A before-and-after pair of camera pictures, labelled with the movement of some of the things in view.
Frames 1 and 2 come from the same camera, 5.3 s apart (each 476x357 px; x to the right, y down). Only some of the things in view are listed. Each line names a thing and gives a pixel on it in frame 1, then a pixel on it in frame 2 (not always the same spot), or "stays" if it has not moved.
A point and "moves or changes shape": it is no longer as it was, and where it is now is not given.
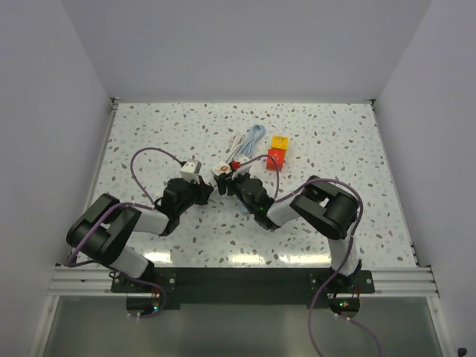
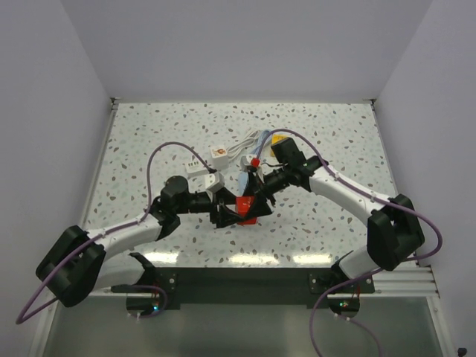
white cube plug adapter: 222,168 moves or changes shape
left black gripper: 204,190 -> 225,216
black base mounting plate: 152,291 stays
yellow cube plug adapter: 280,142 stays
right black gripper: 228,184 -> 262,193
